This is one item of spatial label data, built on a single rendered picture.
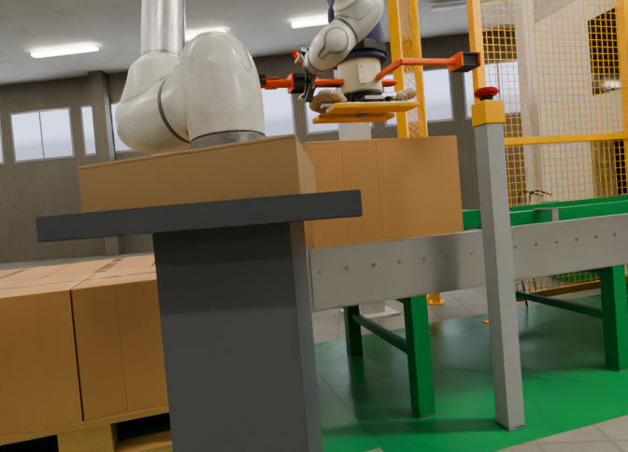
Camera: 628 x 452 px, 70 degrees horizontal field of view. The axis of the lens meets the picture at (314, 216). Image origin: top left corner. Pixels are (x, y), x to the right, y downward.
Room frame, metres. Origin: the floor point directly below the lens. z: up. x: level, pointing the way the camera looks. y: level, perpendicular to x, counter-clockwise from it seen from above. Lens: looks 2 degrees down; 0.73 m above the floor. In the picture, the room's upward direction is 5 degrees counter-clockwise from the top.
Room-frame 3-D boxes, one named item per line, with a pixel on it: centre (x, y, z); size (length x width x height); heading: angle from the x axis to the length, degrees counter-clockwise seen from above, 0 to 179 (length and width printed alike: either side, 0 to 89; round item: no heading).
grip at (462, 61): (1.64, -0.59, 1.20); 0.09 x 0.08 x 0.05; 17
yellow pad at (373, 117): (1.89, -0.20, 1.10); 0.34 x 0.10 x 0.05; 107
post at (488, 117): (1.37, -0.55, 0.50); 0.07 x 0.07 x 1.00; 16
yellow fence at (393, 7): (2.66, -0.64, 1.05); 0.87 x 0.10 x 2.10; 158
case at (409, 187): (1.81, -0.22, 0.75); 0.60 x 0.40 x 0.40; 107
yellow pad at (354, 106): (1.71, -0.26, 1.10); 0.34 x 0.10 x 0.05; 107
